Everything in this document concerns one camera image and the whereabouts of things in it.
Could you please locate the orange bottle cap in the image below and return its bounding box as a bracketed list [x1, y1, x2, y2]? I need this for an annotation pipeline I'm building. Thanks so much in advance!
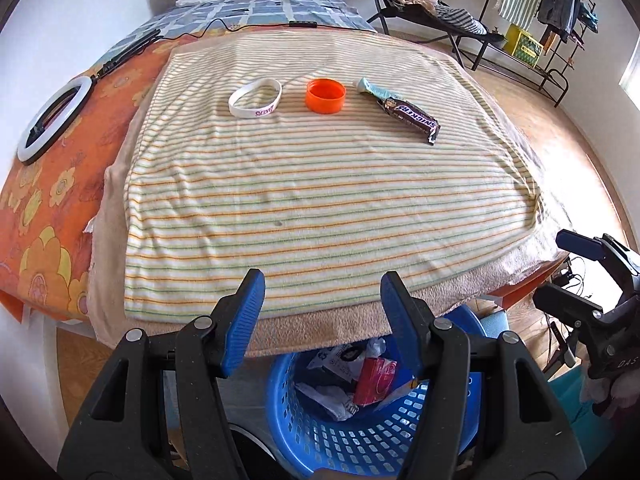
[306, 78, 347, 114]

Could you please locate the ring light with black stand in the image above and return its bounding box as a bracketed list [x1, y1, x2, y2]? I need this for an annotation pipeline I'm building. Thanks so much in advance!
[17, 29, 163, 165]

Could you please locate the black clothes rack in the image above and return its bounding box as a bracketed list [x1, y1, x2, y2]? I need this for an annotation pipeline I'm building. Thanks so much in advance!
[472, 0, 599, 108]

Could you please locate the window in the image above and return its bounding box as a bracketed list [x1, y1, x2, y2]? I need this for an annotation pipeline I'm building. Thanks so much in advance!
[618, 35, 640, 94]

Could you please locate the black cable with inline remote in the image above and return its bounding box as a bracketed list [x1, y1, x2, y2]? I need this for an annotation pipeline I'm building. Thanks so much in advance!
[159, 17, 319, 42]

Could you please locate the white wristband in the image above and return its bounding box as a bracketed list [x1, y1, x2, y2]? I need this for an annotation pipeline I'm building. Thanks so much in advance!
[228, 79, 283, 120]

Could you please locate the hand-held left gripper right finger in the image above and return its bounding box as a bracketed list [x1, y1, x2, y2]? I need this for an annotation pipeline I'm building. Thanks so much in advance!
[379, 270, 588, 480]

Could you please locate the person's right hand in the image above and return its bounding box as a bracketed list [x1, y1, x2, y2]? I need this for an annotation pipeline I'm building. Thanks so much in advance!
[584, 365, 637, 419]

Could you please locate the yellow crate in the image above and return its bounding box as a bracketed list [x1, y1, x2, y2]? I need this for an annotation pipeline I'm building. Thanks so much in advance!
[502, 24, 545, 69]

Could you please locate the striped dark cloth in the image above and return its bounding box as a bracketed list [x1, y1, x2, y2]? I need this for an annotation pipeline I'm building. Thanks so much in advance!
[432, 2, 489, 37]

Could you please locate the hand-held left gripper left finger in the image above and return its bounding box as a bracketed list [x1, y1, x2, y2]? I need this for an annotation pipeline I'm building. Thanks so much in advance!
[57, 268, 266, 480]

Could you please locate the blue plaid sheet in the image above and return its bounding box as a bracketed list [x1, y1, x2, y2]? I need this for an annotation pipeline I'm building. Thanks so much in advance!
[117, 0, 377, 44]

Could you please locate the beige towel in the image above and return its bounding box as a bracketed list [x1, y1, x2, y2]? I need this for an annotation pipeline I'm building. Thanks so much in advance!
[87, 26, 576, 359]

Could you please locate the black folding chair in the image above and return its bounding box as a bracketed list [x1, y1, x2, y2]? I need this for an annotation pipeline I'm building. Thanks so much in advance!
[367, 0, 507, 72]

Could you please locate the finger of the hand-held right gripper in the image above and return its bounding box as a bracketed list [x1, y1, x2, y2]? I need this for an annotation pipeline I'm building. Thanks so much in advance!
[532, 282, 602, 334]
[556, 228, 609, 261]

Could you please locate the white printed carton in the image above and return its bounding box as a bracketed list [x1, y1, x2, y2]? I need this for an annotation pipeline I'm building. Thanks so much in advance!
[306, 345, 371, 379]

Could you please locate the red box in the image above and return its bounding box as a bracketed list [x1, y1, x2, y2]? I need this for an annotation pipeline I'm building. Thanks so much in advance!
[352, 357, 399, 406]

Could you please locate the blue plastic basket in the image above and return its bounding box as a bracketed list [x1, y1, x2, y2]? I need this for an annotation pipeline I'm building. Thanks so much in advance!
[265, 305, 494, 479]

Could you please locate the brown chocolate bar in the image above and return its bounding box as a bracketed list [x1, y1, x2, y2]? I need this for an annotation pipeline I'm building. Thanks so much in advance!
[382, 97, 442, 146]

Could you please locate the orange floral sheet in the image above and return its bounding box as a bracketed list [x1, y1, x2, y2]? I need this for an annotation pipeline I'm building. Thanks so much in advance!
[0, 40, 177, 322]

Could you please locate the dark hanging jacket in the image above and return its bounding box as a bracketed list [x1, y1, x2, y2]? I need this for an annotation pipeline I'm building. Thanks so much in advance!
[537, 0, 581, 41]

